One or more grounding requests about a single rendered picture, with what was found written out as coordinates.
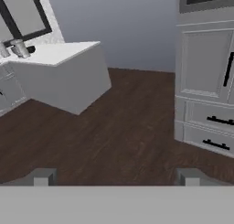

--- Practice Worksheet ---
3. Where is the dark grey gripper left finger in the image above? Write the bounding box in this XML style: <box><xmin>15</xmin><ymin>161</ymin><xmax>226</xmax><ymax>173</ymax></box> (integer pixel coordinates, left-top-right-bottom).
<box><xmin>12</xmin><ymin>167</ymin><xmax>59</xmax><ymax>187</ymax></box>

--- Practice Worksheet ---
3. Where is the tall white cupboard unit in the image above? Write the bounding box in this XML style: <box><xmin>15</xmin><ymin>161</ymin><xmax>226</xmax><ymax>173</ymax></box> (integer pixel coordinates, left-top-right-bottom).
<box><xmin>174</xmin><ymin>5</ymin><xmax>234</xmax><ymax>159</ymax></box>

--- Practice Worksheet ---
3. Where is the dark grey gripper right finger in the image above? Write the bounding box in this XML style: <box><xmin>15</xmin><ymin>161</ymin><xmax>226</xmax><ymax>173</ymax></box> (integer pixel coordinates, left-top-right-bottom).
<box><xmin>175</xmin><ymin>167</ymin><xmax>233</xmax><ymax>187</ymax></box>

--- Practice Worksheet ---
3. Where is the white counter cupboard run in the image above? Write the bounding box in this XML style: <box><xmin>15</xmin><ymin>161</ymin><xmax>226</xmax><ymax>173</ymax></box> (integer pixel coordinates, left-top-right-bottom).
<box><xmin>0</xmin><ymin>40</ymin><xmax>112</xmax><ymax>117</ymax></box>

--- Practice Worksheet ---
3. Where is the black framed window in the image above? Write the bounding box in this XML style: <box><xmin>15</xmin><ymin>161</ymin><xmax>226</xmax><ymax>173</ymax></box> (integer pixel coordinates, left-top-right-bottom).
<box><xmin>0</xmin><ymin>0</ymin><xmax>53</xmax><ymax>48</ymax></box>

